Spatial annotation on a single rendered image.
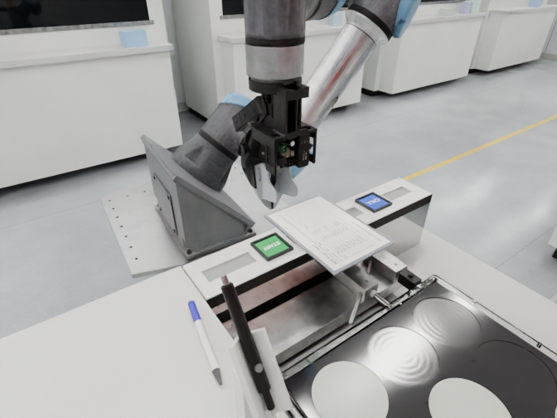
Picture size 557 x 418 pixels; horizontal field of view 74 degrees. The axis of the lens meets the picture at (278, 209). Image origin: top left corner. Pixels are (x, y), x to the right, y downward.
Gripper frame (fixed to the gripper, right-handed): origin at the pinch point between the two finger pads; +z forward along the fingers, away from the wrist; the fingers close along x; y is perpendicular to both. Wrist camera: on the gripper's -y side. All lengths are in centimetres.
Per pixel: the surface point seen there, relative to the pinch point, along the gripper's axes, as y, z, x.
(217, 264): -0.7, 9.6, -10.0
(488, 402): 37.2, 15.7, 10.1
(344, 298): 11.6, 17.6, 8.4
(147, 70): -257, 32, 53
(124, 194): -59, 24, -13
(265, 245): 0.1, 9.2, -0.9
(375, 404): 29.1, 15.7, -2.3
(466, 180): -86, 106, 236
